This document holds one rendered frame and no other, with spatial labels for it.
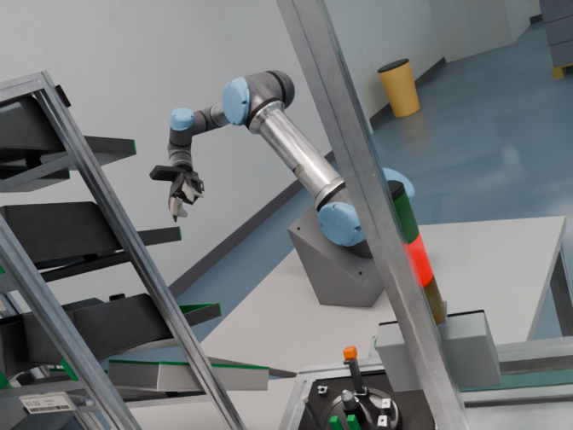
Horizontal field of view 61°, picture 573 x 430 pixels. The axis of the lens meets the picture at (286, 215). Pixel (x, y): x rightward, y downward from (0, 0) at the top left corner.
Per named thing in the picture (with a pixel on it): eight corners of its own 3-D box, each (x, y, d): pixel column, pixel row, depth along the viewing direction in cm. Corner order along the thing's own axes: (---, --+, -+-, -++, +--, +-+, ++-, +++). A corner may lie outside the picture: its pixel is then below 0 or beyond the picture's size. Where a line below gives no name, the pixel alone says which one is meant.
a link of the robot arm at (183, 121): (193, 101, 162) (191, 129, 169) (164, 109, 155) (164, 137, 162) (208, 113, 159) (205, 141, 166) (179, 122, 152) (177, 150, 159)
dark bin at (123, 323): (171, 317, 94) (165, 280, 95) (222, 316, 87) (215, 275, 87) (29, 364, 71) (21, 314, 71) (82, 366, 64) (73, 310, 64)
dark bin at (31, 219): (132, 248, 89) (126, 209, 89) (182, 240, 82) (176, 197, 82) (-36, 274, 66) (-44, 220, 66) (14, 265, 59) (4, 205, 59)
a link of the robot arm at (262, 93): (401, 210, 117) (265, 61, 131) (364, 234, 108) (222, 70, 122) (376, 236, 126) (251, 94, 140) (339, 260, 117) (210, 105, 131)
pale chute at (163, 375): (218, 387, 103) (220, 365, 104) (268, 390, 95) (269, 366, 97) (104, 387, 81) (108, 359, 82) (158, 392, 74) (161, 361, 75)
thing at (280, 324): (312, 238, 194) (309, 232, 193) (567, 223, 134) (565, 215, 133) (194, 360, 146) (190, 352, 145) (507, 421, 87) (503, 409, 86)
